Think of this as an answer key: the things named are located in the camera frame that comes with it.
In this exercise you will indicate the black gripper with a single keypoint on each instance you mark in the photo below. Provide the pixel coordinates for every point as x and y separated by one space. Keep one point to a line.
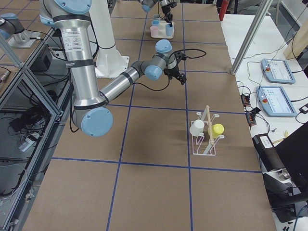
166 11
175 71

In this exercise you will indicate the blue cup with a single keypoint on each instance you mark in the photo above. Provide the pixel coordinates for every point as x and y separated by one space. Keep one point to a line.
169 29
156 23

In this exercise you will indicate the pale green plastic cup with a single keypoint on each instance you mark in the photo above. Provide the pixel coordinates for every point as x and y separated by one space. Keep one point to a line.
197 127

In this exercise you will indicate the yellow plastic cup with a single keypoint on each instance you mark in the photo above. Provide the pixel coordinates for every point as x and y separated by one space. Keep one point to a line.
217 129

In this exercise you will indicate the grey plastic cup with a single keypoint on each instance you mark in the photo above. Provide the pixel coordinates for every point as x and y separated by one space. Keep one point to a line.
156 17

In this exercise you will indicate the blue cup by pink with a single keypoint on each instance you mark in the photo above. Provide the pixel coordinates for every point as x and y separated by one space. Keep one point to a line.
156 23

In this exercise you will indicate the pink plastic cup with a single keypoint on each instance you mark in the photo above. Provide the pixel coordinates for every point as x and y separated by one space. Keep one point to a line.
154 31

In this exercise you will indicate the cream plastic tray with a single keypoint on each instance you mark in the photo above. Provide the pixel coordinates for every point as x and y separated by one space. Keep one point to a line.
161 31

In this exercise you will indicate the red fire extinguisher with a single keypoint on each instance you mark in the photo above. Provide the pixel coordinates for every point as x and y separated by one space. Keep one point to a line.
223 9

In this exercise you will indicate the black usb hub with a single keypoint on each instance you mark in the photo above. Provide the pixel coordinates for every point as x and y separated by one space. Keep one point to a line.
250 119
245 100

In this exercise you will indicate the blue teach pendant near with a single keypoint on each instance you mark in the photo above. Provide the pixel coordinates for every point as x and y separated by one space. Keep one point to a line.
275 102

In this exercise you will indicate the blue teach pendant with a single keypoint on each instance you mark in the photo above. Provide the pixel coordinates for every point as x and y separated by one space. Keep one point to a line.
277 71
275 102

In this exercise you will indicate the blue teach pendant far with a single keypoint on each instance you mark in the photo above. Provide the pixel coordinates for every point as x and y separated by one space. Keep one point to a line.
277 71

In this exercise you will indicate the black monitor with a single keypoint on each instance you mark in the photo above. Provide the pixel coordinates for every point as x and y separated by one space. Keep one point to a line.
293 152

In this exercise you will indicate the white wire cup rack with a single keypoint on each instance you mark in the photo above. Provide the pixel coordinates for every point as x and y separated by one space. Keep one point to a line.
205 144

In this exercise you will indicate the grey aluminium post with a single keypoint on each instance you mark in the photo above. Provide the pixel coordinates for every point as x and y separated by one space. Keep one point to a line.
258 19

